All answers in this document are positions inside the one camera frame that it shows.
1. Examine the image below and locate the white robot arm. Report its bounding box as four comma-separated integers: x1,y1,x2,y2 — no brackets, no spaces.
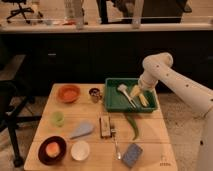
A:
138,52,213,171

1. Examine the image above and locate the red orange bowl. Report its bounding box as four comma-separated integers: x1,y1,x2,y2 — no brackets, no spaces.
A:
57,85,80,103

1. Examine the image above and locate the white bowl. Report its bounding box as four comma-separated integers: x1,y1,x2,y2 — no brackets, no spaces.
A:
70,140,90,161

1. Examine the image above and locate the white spatula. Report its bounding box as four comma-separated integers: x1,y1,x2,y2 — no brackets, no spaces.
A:
117,84,136,108

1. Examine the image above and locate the green plastic tray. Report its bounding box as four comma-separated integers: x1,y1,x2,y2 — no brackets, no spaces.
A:
104,78,157,113

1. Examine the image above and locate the green chili pepper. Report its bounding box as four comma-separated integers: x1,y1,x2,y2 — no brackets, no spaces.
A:
125,115,139,140

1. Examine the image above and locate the brown white rectangular box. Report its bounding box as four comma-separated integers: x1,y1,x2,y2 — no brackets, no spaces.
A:
100,116,111,138

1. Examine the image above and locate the blue sponge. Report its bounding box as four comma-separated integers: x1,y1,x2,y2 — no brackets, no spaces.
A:
122,143,143,168

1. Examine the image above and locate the light blue scraper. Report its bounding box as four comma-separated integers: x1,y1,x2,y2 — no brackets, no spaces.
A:
70,122,94,139

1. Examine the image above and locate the green plastic cup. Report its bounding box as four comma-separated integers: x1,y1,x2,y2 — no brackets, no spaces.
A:
51,111,64,127

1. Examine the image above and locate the orange peach fruit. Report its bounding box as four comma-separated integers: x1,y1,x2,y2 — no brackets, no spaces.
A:
45,142,60,158

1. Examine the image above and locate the dark red plate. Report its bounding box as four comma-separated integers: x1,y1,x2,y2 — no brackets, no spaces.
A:
38,136,66,165

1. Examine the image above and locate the black office chair left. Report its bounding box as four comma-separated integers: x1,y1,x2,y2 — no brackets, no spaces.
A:
0,54,43,169

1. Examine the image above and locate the black office chair background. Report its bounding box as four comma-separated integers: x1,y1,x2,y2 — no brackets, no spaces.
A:
1,0,43,24

